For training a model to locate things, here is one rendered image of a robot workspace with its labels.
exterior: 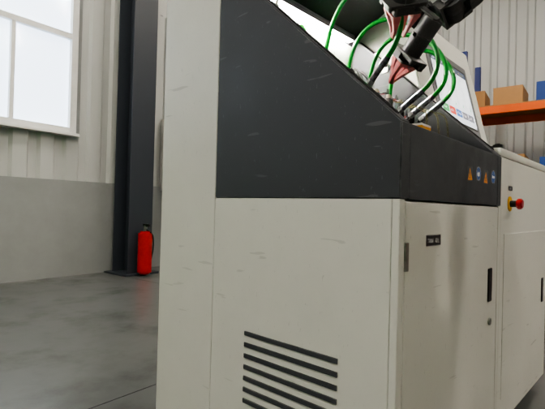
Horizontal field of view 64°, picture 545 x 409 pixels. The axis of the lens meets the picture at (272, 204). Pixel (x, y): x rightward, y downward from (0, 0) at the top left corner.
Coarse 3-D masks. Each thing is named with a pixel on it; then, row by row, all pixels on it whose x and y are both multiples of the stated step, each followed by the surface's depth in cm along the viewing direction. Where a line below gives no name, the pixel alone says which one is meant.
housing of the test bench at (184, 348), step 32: (192, 0) 137; (192, 32) 136; (192, 64) 136; (192, 96) 136; (192, 128) 135; (192, 160) 135; (192, 192) 134; (192, 224) 134; (192, 256) 134; (160, 288) 145; (192, 288) 133; (160, 320) 145; (192, 320) 133; (160, 352) 144; (192, 352) 132; (160, 384) 144; (192, 384) 132
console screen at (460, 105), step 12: (432, 60) 175; (432, 72) 171; (456, 72) 195; (432, 84) 169; (456, 84) 190; (444, 96) 175; (456, 96) 187; (468, 96) 200; (444, 108) 172; (456, 108) 183; (468, 108) 196; (468, 120) 192
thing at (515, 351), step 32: (384, 32) 169; (480, 128) 205; (512, 192) 149; (544, 192) 186; (512, 224) 149; (544, 224) 187; (512, 256) 149; (544, 256) 187; (512, 288) 150; (544, 288) 189; (512, 320) 150; (512, 352) 151; (512, 384) 151
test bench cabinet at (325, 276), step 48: (240, 240) 119; (288, 240) 108; (336, 240) 98; (384, 240) 90; (240, 288) 119; (288, 288) 107; (336, 288) 98; (384, 288) 90; (240, 336) 118; (288, 336) 107; (336, 336) 97; (384, 336) 89; (240, 384) 118; (288, 384) 106; (336, 384) 97; (384, 384) 89
